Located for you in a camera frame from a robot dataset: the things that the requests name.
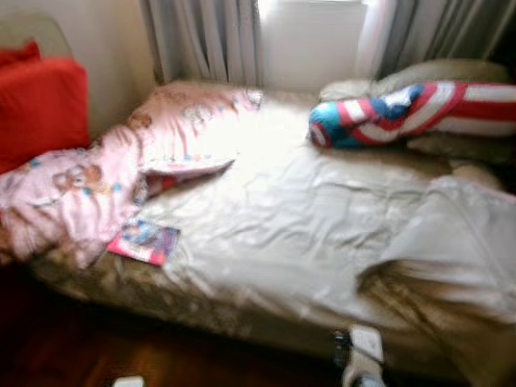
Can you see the pink cartoon print blanket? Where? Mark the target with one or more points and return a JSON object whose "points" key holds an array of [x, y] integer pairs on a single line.
{"points": [[72, 185]]}

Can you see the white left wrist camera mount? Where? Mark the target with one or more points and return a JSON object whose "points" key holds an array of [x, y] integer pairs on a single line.
{"points": [[128, 381]]}

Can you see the white quilted mattress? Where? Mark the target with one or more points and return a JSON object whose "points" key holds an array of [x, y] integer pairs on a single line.
{"points": [[50, 34]]}

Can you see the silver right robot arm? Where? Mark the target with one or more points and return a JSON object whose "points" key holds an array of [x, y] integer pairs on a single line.
{"points": [[364, 375]]}

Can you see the bed with grey floral sheet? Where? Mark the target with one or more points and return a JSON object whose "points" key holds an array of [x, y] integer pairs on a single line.
{"points": [[282, 218]]}

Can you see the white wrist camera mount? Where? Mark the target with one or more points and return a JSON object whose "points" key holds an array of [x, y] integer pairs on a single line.
{"points": [[368, 343], [128, 381]]}

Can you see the colourful comic magazine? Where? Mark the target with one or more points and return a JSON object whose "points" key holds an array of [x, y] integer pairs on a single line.
{"points": [[145, 242]]}

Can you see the small cream cartoon pillow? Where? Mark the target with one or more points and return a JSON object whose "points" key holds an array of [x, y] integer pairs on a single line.
{"points": [[476, 173]]}

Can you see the grey pleated curtain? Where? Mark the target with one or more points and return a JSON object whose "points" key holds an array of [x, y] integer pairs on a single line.
{"points": [[451, 32], [201, 40]]}

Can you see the grey floral pillow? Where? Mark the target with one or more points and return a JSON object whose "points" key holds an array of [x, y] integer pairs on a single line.
{"points": [[459, 149], [451, 72]]}

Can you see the red covered mattress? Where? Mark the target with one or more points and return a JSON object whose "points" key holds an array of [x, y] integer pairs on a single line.
{"points": [[16, 55], [40, 113]]}

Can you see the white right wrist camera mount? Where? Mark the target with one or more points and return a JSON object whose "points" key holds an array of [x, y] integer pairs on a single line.
{"points": [[368, 343]]}

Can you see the grey floral duvet pink edge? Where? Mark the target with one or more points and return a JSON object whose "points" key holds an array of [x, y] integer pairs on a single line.
{"points": [[459, 242]]}

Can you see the red white blue bolster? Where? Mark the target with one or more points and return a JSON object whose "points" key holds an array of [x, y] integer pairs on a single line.
{"points": [[403, 113]]}

